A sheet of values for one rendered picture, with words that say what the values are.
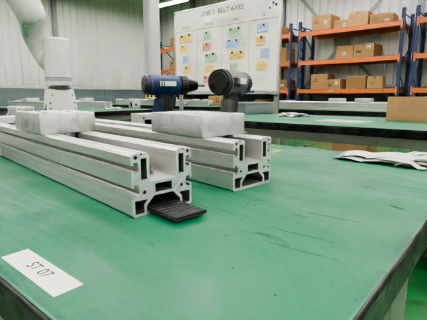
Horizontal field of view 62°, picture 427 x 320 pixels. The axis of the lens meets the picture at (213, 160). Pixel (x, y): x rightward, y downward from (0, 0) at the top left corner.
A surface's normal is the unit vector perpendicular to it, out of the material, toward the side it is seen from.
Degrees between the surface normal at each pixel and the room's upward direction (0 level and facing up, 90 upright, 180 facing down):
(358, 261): 0
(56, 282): 0
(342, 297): 0
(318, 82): 91
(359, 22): 95
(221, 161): 90
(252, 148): 90
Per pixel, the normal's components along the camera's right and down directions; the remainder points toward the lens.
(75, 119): 0.69, 0.13
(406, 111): -0.71, 0.11
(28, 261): 0.00, -0.98
